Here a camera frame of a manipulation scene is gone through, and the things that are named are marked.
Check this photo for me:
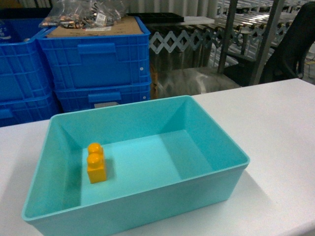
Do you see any black tray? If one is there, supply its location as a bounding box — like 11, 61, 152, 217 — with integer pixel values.
127, 12, 184, 24

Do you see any clear bag of parts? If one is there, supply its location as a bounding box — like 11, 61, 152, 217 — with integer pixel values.
39, 0, 129, 29

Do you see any expandable roller conveyor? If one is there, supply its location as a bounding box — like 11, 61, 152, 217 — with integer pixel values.
149, 0, 303, 55

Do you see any blue crate top right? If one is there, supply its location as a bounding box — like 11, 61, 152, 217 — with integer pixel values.
38, 16, 151, 90

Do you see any white foam board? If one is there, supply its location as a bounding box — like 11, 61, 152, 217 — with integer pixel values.
145, 16, 215, 27

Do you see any light blue plastic bin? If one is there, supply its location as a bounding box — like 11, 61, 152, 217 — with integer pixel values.
22, 96, 250, 236

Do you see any yellow two-stud toy block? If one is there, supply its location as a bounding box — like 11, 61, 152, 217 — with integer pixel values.
87, 143, 107, 184

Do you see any brown cardboard sheet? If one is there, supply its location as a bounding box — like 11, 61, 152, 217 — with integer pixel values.
46, 16, 144, 38

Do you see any blue crate top middle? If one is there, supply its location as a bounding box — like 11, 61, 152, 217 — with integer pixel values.
0, 18, 53, 102

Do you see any blue crate bottom middle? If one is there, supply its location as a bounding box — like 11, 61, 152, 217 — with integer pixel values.
0, 92, 62, 127

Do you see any blue crate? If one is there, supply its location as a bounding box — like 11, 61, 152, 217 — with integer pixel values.
55, 82, 151, 112
0, 18, 53, 102
0, 92, 62, 127
38, 16, 151, 90

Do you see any blue crate bottom right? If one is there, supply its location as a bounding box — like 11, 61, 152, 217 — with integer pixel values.
55, 82, 151, 112

